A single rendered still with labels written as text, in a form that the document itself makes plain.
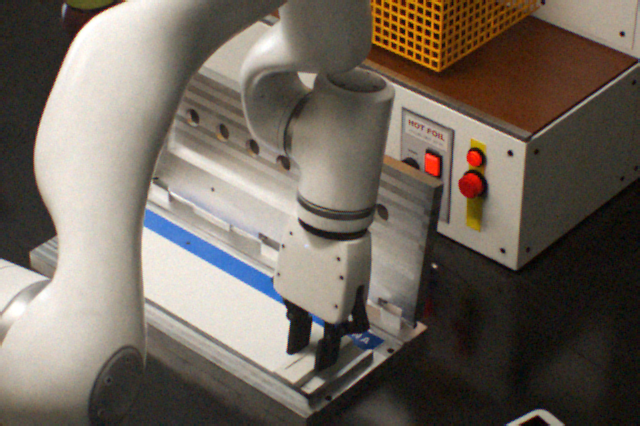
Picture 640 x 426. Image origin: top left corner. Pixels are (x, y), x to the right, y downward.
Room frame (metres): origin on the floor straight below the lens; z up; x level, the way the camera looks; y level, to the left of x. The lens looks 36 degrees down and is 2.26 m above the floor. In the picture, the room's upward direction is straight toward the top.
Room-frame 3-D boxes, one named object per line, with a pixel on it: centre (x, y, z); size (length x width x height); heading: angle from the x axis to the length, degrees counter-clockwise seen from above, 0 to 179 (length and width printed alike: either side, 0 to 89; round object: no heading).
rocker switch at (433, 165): (1.81, -0.14, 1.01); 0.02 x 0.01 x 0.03; 49
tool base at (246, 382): (1.69, 0.11, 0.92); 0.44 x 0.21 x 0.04; 49
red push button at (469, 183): (1.77, -0.18, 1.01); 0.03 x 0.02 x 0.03; 49
